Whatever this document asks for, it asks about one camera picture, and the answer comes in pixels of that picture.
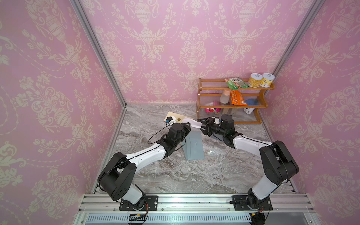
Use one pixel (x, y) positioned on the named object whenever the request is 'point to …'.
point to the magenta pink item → (215, 103)
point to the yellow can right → (266, 80)
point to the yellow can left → (255, 80)
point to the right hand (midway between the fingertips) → (197, 121)
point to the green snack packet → (236, 83)
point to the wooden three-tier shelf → (210, 89)
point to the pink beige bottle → (224, 98)
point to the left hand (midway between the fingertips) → (192, 124)
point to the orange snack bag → (236, 98)
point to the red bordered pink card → (193, 123)
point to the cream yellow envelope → (179, 118)
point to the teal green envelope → (193, 146)
